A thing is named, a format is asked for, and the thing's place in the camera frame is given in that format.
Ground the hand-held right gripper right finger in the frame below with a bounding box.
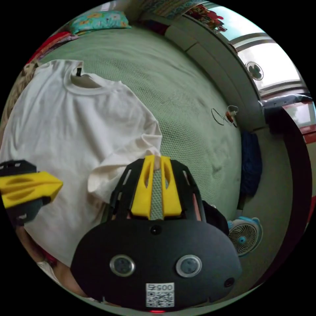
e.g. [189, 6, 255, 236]
[160, 156, 183, 220]

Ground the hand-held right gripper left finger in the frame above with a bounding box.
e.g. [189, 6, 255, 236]
[130, 155, 156, 221]

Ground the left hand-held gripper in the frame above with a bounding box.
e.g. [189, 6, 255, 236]
[0, 160, 64, 226]

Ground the white t-shirt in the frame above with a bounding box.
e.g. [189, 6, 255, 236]
[0, 59, 163, 268]

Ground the dark blue cloth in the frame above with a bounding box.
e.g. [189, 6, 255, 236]
[240, 131, 263, 198]

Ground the person's body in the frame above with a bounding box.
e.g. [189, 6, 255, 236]
[14, 222, 104, 304]

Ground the bed with green woven mat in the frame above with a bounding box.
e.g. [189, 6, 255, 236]
[24, 21, 245, 224]

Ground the pile of clothes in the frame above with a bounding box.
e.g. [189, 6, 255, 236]
[26, 31, 79, 65]

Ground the window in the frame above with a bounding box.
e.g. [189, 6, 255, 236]
[215, 6, 309, 95]

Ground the teal floral pillow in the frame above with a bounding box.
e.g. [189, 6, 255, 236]
[69, 11, 132, 35]

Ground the small fan with blue frame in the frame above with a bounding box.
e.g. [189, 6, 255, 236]
[227, 216, 264, 258]

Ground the thin cable with small plug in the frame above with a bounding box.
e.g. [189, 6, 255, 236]
[211, 105, 239, 128]

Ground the small wall fan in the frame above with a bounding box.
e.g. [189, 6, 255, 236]
[245, 61, 265, 81]

